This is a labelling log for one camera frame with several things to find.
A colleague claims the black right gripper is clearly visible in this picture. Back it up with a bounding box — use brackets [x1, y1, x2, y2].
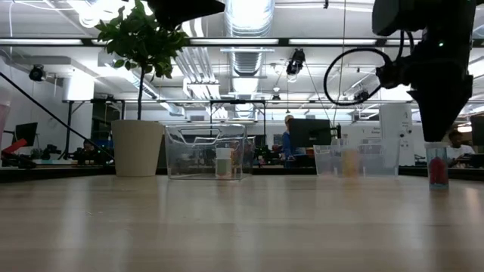
[408, 36, 476, 143]

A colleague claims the yellow medicine bottle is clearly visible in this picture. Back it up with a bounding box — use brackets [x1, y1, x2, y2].
[341, 149, 359, 178]

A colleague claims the green medicine bottle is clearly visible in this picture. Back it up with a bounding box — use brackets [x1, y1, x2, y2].
[215, 147, 233, 179]

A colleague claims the black monitor on arm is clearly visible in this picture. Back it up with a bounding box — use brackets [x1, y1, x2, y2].
[289, 118, 343, 150]

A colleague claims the frosted clear bin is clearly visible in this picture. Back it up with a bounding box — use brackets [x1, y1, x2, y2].
[312, 138, 402, 178]

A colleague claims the person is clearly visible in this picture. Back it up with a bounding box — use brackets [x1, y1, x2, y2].
[445, 130, 476, 167]
[281, 114, 300, 167]
[77, 139, 98, 164]

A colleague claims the black monitor at edge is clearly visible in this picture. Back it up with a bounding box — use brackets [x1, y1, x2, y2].
[470, 115, 484, 147]

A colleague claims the overhead light bar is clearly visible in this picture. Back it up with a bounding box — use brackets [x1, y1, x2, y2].
[0, 36, 423, 48]

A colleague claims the beige plant pot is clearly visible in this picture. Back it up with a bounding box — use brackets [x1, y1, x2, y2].
[110, 119, 166, 178]

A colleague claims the green leafy plant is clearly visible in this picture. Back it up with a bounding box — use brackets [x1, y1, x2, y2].
[94, 0, 190, 122]

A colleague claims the black ceiling spotlight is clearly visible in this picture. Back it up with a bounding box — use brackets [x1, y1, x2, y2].
[28, 64, 47, 82]

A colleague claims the small tilted black monitor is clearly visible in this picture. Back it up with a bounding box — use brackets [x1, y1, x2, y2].
[14, 122, 39, 147]

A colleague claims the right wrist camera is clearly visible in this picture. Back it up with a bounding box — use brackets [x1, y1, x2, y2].
[376, 60, 412, 90]

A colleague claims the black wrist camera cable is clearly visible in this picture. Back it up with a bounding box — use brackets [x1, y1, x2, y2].
[323, 47, 394, 107]

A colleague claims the black overhead camera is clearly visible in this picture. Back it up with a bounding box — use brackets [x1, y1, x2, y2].
[285, 48, 306, 76]

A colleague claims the clear bin with handle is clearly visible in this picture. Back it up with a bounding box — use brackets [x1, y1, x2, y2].
[164, 123, 255, 181]

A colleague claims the black table rail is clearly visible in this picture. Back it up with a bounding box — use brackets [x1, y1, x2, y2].
[0, 165, 484, 183]

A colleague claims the thin black cable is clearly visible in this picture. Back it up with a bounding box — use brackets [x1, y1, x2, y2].
[0, 71, 114, 159]

